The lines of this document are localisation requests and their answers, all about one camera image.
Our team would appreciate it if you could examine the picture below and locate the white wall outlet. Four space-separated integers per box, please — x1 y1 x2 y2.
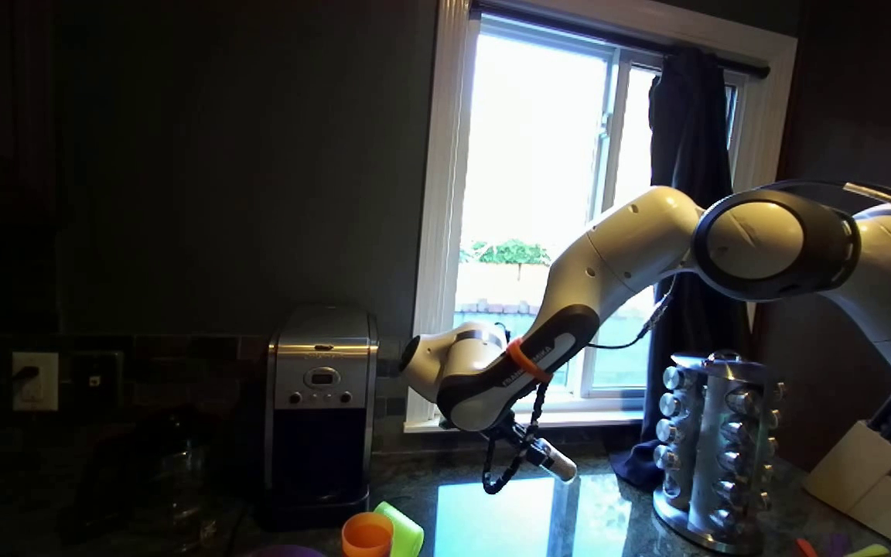
7 350 62 414

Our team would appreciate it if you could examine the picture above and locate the white window frame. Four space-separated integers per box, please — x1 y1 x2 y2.
403 0 801 436

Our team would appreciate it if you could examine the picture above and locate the steel rotating spice rack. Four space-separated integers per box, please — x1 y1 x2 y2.
651 350 791 557

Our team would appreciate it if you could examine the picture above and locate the dark wall switch plate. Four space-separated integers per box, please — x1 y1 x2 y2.
69 347 126 413

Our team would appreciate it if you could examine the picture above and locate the silver black coffee machine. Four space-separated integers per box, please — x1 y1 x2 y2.
261 304 384 520

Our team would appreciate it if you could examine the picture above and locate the yellow-green plastic cup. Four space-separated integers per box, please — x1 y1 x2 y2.
370 497 429 557

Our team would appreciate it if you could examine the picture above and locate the dark glass carafe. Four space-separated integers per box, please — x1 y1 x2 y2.
79 410 223 551

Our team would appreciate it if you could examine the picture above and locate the steel capped spice bottle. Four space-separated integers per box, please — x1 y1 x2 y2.
523 434 583 487

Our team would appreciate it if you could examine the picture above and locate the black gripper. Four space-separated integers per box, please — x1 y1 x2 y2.
480 404 563 497

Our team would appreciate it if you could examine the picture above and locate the dark hanging curtain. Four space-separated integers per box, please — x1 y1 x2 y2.
609 42 754 496

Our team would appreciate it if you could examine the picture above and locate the orange plastic cup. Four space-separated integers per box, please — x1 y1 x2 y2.
337 512 395 557

